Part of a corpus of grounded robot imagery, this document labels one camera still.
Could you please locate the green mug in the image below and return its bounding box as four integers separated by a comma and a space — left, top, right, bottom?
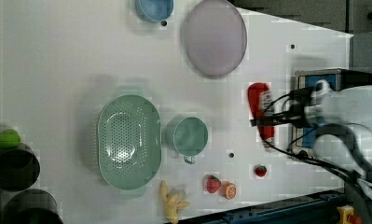
165, 116, 209, 164

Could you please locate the lilac round plate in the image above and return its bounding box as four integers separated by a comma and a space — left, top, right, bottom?
182, 0, 247, 77

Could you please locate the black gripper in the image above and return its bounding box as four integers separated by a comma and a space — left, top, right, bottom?
250, 87, 313, 128

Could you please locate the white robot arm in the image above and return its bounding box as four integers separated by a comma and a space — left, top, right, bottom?
247, 80, 372, 208

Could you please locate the black cylinder container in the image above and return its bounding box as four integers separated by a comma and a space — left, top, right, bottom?
0, 143, 40, 191
2, 189, 63, 224

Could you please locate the small toy strawberry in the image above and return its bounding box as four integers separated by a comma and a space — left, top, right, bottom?
255, 164, 268, 177

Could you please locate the blue plastic cup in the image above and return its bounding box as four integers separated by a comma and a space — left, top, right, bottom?
135, 0, 174, 23

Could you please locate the red ketchup bottle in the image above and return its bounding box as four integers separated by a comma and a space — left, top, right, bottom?
247, 82, 275, 152

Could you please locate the toy orange slice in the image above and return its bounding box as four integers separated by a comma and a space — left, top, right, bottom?
221, 182, 237, 200

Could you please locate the black toaster oven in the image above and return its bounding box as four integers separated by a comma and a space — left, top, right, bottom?
290, 68, 372, 157

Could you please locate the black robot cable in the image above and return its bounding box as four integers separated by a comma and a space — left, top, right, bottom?
261, 92, 372, 188

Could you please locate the green oval strainer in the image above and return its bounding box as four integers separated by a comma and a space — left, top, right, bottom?
97, 86, 161, 198

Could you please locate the large toy strawberry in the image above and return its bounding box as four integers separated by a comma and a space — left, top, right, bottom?
205, 175, 221, 193

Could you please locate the green toy fruit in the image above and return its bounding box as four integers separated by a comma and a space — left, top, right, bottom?
0, 129, 21, 148

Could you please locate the toy banana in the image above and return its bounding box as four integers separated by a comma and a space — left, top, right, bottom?
159, 180, 190, 224

